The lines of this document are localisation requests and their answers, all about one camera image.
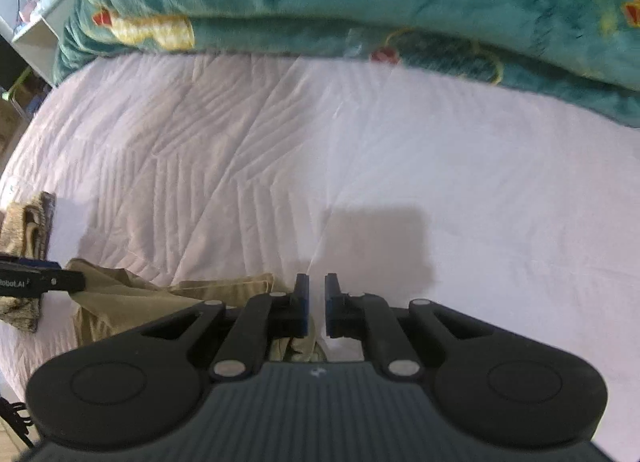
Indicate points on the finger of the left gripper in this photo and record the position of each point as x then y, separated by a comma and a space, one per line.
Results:
61, 280
9, 261

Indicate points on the white side shelf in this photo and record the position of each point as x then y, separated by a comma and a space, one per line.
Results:
37, 40

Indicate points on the tan khaki t-shirt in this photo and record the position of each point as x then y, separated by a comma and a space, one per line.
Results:
116, 300

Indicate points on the pink quilted bed sheet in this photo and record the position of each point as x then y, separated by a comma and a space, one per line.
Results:
516, 208

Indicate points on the green plush bear blanket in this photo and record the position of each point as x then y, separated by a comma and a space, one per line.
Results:
584, 52

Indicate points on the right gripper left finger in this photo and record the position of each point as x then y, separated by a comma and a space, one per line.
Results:
252, 329

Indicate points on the folded speckled brown garment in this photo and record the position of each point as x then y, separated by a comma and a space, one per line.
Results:
25, 232

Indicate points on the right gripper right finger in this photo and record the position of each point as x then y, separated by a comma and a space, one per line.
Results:
371, 321

